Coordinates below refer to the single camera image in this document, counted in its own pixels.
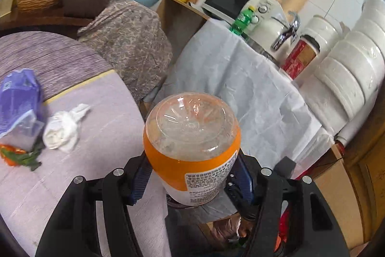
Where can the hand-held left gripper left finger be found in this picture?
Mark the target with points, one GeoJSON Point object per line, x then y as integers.
{"type": "Point", "coordinates": [140, 184]}

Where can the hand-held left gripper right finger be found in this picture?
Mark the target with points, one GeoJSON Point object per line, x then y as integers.
{"type": "Point", "coordinates": [246, 181]}

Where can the orange white drink bottle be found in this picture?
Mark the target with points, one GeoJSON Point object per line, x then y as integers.
{"type": "Point", "coordinates": [192, 136]}

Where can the white tissue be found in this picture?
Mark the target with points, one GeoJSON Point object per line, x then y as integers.
{"type": "Point", "coordinates": [63, 130]}

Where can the green wrapper scrap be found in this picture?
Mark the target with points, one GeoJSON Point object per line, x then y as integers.
{"type": "Point", "coordinates": [30, 159]}

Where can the purple plastic bag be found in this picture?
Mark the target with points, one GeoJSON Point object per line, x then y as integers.
{"type": "Point", "coordinates": [18, 100]}

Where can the white cloth cover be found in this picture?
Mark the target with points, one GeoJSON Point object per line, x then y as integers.
{"type": "Point", "coordinates": [240, 73]}

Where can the red canister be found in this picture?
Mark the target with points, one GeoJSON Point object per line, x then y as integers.
{"type": "Point", "coordinates": [299, 58]}

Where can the floral cloth cover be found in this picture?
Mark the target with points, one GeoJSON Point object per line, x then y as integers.
{"type": "Point", "coordinates": [129, 40]}

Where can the stack white paper bowls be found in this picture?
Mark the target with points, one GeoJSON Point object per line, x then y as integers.
{"type": "Point", "coordinates": [346, 70]}

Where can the green soda bottle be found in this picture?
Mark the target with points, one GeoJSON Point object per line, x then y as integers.
{"type": "Point", "coordinates": [242, 22]}

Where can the wooden cabinet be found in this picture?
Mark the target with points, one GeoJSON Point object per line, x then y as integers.
{"type": "Point", "coordinates": [180, 25]}

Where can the white microwave oven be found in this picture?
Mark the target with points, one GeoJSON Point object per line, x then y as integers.
{"type": "Point", "coordinates": [228, 1]}

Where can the dark wooden counter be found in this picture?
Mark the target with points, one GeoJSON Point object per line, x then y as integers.
{"type": "Point", "coordinates": [45, 22]}

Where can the beige chopstick holder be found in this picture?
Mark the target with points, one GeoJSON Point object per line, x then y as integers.
{"type": "Point", "coordinates": [6, 4]}

